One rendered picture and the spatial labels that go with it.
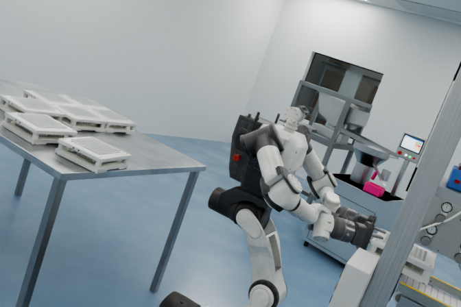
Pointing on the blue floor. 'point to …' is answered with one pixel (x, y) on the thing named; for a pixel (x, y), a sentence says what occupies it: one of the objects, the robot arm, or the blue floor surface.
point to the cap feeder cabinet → (341, 251)
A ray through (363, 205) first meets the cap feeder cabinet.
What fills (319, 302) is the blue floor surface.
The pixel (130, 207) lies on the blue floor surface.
